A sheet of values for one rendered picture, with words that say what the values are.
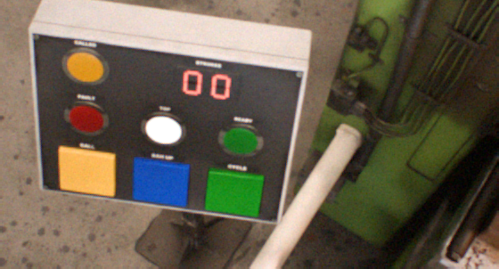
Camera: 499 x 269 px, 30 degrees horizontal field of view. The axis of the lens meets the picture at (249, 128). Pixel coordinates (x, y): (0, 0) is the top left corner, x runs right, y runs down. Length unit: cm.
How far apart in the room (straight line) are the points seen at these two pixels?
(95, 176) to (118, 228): 102
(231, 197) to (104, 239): 106
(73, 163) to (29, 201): 108
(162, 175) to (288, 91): 22
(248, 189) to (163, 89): 19
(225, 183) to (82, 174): 19
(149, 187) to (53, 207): 107
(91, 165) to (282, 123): 27
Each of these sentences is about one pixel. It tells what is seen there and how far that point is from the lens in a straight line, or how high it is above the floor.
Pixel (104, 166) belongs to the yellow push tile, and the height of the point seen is 103.
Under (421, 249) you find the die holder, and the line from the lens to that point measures 180.
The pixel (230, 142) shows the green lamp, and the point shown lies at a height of 109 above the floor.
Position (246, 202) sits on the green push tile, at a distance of 128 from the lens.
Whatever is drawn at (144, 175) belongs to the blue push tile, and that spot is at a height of 102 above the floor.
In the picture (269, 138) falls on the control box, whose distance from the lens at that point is 121.
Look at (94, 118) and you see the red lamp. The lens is 123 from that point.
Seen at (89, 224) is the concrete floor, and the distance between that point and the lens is 232.
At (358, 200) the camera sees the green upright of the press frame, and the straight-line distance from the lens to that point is 206.
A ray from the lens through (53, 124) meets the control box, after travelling 126.
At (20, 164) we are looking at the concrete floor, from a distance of 239.
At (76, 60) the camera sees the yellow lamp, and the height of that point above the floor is 117.
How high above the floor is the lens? 225
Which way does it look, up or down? 72 degrees down
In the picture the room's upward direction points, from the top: 6 degrees clockwise
